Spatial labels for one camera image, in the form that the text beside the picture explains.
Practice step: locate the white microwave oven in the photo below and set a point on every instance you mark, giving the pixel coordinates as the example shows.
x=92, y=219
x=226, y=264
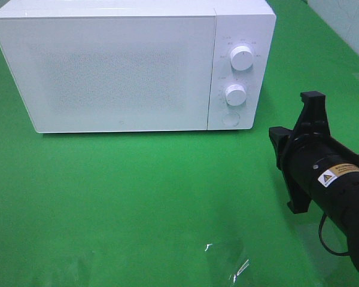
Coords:
x=236, y=22

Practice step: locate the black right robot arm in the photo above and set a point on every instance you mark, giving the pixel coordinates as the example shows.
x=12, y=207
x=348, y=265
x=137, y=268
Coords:
x=348, y=223

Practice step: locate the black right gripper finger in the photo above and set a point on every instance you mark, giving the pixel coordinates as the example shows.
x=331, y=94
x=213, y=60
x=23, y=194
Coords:
x=279, y=137
x=313, y=107

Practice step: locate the white microwave knob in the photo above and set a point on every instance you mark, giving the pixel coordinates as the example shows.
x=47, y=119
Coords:
x=241, y=57
x=235, y=95

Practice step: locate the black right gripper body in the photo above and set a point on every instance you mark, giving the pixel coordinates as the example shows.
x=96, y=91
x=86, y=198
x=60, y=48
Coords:
x=318, y=168

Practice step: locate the white microwave door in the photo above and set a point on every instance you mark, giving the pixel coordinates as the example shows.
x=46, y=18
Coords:
x=111, y=74

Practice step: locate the round microwave door button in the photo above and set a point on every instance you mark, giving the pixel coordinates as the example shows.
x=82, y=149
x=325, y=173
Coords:
x=231, y=119

